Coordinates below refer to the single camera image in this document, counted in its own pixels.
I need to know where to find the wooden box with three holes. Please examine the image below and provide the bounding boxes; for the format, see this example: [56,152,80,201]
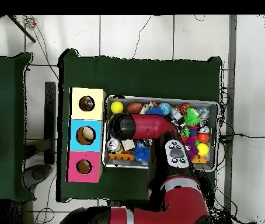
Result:
[65,87,107,183]

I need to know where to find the brown football toy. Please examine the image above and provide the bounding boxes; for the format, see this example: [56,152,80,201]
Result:
[127,101,144,114]

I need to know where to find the yellow foam ball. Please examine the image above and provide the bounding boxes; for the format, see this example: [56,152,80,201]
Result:
[110,100,124,114]

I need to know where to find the large blue spiky ball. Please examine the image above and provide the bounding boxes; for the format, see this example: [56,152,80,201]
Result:
[145,107,166,116]

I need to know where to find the dark green table cloth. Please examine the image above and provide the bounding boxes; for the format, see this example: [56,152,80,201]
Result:
[55,48,223,208]
[0,52,36,202]

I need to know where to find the purple spiky monster toy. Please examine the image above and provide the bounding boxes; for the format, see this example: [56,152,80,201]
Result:
[184,137,200,162]

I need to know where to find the small multicoloured toy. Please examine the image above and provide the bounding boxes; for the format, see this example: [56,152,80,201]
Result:
[22,16,39,30]

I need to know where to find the black rod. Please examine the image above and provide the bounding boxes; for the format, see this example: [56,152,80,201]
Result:
[6,15,37,44]

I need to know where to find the wire mesh bin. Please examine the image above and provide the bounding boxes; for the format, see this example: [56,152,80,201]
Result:
[102,94,219,173]

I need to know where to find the thin black floor cable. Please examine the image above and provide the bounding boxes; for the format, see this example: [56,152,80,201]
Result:
[131,15,152,60]

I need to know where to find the black power cable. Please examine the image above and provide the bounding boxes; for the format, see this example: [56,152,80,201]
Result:
[218,132,265,144]

